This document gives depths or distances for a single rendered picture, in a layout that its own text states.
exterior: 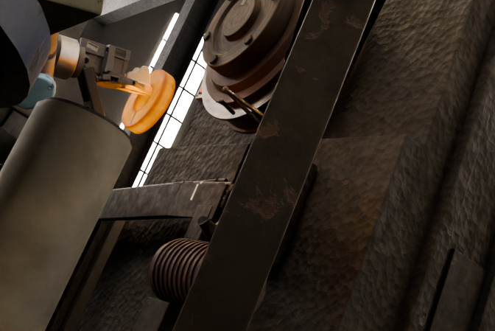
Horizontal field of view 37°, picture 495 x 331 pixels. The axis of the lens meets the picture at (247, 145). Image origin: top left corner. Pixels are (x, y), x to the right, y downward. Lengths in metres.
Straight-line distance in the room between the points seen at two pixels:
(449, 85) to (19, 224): 1.01
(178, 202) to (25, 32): 1.43
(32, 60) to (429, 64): 1.33
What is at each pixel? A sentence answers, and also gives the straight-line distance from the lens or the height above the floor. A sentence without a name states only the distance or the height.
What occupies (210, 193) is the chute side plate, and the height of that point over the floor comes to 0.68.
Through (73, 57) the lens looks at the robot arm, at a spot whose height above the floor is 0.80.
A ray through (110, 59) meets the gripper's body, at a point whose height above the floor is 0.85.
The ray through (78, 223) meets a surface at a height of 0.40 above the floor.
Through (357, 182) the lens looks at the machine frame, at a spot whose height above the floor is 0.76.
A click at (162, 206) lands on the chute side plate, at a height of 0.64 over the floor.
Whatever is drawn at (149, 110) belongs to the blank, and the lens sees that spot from 1.64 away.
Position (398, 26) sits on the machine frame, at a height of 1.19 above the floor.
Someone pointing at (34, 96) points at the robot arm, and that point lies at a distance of 1.47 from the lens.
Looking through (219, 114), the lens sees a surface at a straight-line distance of 1.81.
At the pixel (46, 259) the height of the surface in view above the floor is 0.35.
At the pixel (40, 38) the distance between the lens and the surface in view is 0.35.
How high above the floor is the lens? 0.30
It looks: 18 degrees up
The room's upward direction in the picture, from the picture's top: 23 degrees clockwise
